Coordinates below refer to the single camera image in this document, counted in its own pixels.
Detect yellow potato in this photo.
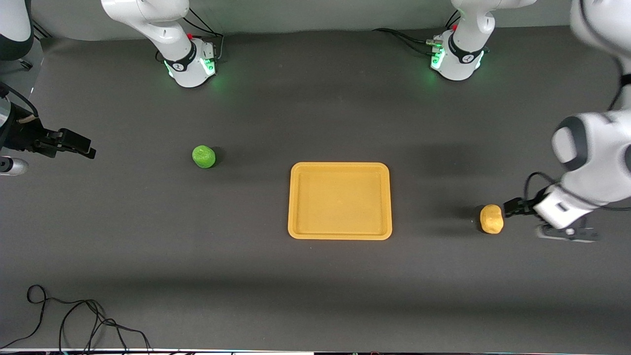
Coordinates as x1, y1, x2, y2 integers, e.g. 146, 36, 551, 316
480, 204, 505, 235

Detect green apple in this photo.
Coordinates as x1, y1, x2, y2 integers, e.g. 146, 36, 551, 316
192, 145, 216, 169

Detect yellow plastic tray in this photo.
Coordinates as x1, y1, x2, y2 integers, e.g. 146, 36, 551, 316
288, 162, 393, 241

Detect dark grey table mat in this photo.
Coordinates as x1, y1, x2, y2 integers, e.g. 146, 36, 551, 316
0, 25, 631, 352

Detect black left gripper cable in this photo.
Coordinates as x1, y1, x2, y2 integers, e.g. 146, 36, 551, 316
523, 171, 561, 203

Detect thin black loose cable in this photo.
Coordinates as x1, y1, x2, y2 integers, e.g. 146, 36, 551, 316
0, 284, 106, 352
59, 300, 151, 353

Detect black left arm base cables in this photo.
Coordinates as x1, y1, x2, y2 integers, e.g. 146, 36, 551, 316
372, 28, 437, 55

